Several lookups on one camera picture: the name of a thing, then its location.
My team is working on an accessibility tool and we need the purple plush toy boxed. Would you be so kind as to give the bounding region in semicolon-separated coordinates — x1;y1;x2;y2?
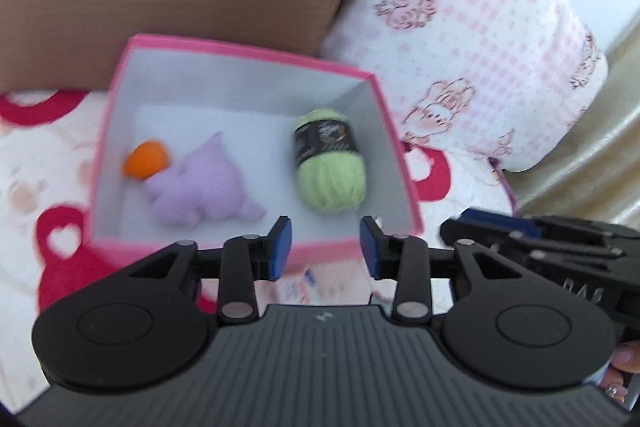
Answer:
143;132;266;228

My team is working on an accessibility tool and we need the green yarn ball black label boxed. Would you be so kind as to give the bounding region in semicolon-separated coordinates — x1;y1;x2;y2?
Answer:
293;108;367;213

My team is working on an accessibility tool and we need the orange egg-shaped sponge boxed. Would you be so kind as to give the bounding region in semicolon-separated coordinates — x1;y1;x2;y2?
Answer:
122;140;171;181

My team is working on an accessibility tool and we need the person's right hand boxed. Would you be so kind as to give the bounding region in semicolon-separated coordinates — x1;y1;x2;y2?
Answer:
599;341;640;404

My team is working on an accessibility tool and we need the small white tissue pack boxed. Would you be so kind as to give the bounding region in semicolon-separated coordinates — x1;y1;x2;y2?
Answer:
273;260;372;306

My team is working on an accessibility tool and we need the pink storage box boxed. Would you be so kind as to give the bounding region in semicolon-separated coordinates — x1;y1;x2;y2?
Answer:
85;35;423;267

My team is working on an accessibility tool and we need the cartoon bear bed blanket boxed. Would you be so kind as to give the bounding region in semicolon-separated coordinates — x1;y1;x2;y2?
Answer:
1;91;513;413

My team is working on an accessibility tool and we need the pink checked pillow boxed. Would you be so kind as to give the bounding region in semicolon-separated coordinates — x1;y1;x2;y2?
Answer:
321;0;608;171

